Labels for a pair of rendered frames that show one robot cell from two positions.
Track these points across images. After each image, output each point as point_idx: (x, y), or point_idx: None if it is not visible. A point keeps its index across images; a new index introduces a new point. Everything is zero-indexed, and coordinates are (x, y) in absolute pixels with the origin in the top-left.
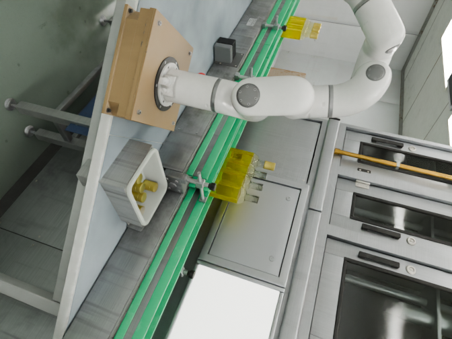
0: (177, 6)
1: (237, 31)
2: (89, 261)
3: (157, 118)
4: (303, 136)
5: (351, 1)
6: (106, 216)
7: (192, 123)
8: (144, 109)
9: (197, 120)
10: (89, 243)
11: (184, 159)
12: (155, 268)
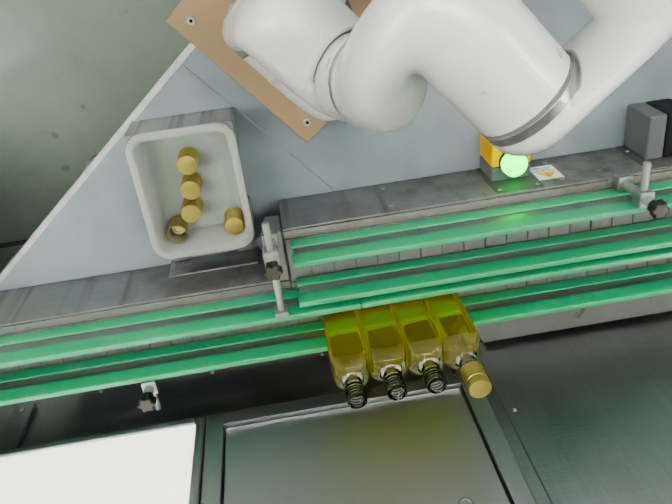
0: None
1: None
2: (68, 236)
3: (252, 73)
4: None
5: None
6: (129, 195)
7: (411, 193)
8: (213, 28)
9: (425, 194)
10: (78, 206)
11: (315, 220)
12: (109, 325)
